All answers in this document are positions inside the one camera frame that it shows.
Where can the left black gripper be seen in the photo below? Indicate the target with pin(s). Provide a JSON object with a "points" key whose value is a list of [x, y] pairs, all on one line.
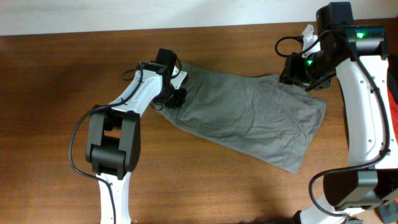
{"points": [[178, 100]]}

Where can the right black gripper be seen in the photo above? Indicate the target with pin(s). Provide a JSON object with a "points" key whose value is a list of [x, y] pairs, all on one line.
{"points": [[292, 72]]}

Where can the grey shorts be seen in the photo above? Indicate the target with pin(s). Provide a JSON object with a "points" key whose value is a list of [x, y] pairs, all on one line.
{"points": [[257, 116]]}

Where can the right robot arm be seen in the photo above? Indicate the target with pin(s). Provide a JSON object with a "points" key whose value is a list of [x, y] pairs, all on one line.
{"points": [[357, 55]]}

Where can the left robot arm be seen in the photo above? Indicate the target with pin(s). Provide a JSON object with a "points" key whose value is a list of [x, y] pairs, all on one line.
{"points": [[114, 134]]}

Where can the dark navy garment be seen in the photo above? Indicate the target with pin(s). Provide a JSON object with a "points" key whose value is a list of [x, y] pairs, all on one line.
{"points": [[388, 213]]}

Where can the red garment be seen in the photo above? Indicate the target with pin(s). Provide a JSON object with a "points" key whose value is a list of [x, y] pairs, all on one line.
{"points": [[392, 95]]}

